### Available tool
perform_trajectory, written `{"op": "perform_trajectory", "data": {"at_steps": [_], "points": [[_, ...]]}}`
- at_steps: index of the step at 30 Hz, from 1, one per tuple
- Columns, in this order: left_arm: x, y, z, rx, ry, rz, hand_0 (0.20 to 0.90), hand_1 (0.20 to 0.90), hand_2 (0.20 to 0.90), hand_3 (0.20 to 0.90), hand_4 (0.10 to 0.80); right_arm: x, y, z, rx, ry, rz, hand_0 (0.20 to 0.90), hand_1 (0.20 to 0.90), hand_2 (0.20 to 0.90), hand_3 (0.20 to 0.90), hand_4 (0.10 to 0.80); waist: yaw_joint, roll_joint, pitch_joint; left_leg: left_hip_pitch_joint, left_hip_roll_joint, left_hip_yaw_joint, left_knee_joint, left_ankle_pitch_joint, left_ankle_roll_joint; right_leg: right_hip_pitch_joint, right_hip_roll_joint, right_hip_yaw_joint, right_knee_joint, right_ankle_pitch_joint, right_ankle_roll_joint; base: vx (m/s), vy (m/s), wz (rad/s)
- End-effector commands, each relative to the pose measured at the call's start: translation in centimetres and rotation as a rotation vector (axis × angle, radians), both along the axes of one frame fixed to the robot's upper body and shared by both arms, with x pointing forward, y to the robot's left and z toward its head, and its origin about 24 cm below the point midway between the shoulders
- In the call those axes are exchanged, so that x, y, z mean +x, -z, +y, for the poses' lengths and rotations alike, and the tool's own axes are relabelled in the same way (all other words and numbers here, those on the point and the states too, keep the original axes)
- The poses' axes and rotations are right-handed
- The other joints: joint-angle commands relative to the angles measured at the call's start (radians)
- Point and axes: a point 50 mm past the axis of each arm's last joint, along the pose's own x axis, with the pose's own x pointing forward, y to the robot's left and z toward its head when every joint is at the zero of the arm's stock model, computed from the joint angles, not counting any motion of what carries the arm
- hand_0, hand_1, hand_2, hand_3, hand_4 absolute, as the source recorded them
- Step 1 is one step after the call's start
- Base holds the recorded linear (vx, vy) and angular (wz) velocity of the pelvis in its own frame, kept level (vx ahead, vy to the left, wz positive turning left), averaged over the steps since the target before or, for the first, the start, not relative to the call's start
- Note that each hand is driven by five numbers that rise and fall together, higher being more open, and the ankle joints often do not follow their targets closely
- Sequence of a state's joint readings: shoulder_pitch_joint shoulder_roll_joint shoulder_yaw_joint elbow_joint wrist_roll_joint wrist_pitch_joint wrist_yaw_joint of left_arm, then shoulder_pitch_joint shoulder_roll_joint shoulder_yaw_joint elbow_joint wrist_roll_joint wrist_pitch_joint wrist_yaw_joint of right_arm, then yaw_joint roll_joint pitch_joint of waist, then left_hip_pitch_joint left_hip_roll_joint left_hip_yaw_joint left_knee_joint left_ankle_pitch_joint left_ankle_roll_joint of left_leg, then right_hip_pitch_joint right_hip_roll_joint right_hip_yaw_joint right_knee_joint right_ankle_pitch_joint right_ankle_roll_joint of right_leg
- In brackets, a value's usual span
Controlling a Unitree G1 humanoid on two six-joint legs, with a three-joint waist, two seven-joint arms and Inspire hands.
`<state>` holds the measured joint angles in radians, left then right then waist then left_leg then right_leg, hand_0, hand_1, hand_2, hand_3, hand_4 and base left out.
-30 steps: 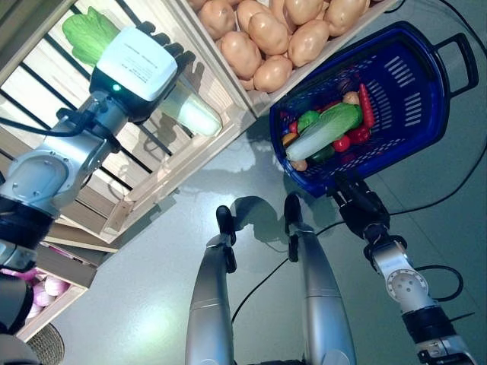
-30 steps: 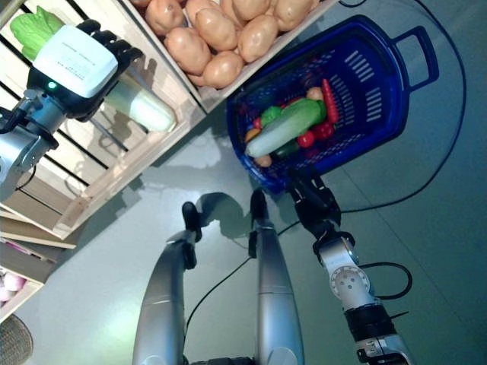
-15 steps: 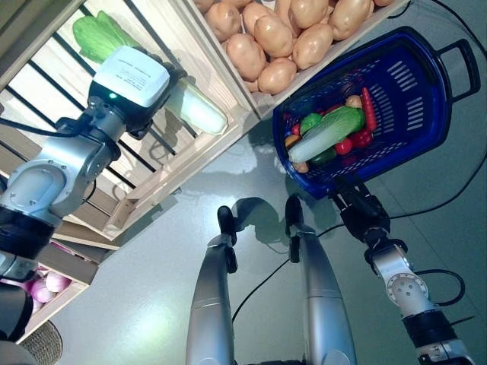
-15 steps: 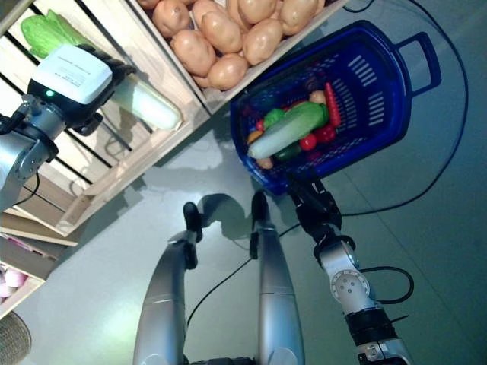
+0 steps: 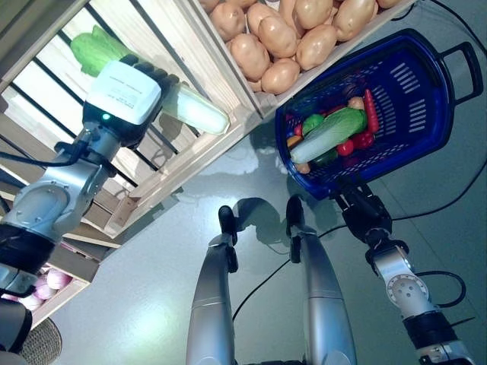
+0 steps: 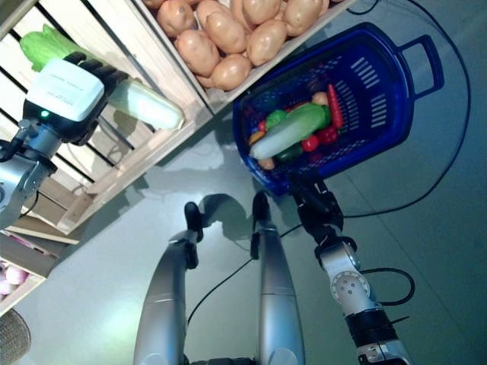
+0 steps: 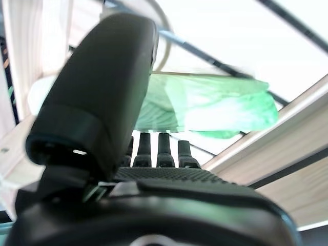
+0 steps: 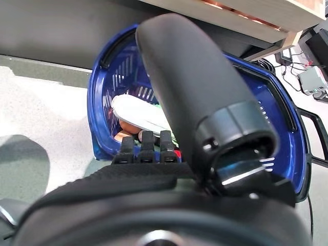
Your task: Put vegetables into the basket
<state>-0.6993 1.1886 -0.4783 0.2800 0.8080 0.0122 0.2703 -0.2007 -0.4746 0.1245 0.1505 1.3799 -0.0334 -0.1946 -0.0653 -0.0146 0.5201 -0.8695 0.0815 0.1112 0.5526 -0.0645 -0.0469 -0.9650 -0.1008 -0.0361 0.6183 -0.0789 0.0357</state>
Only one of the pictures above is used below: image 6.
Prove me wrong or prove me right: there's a bright green toy lettuce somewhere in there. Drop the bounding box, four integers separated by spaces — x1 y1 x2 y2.
265 109 288 129

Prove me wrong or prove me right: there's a wooden potato crate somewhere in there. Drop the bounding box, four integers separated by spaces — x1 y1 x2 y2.
131 0 358 115

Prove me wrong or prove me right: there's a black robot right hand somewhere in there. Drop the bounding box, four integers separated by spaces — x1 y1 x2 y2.
291 178 345 239

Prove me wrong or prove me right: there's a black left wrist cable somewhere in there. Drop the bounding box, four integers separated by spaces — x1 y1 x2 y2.
0 119 33 163

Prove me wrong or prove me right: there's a red toy bell pepper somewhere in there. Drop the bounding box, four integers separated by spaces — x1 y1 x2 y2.
317 125 339 144

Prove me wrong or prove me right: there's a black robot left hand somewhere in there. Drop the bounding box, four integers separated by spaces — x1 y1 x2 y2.
22 52 129 146

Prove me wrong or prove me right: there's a black robot left foot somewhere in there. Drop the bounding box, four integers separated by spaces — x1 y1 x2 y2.
184 202 205 239

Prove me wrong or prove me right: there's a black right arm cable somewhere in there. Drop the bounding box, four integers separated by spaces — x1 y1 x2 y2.
361 268 415 306

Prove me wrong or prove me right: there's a green white napa cabbage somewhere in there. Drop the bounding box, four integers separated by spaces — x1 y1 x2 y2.
19 23 186 131
250 102 332 160

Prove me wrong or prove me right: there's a black robot right foot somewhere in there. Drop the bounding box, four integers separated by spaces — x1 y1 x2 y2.
253 191 272 229

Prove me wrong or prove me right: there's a dark green toy cucumber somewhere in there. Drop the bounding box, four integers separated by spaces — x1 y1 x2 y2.
275 146 304 160

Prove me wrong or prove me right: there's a blue plastic shopping basket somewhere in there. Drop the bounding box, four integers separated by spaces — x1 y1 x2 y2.
232 21 445 198

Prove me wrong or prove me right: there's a woven wicker basket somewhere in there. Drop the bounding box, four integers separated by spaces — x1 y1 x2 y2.
0 307 32 365

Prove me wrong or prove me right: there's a wooden slatted crate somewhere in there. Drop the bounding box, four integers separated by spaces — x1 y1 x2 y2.
0 0 214 236

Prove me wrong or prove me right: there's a thin black floor cable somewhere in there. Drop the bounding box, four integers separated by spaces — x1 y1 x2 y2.
188 258 254 324

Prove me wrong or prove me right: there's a wooden display stand frame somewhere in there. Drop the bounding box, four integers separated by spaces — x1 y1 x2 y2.
0 178 100 246

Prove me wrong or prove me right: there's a black robot foot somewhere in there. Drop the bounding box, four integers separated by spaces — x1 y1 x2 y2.
253 191 272 229
184 202 205 239

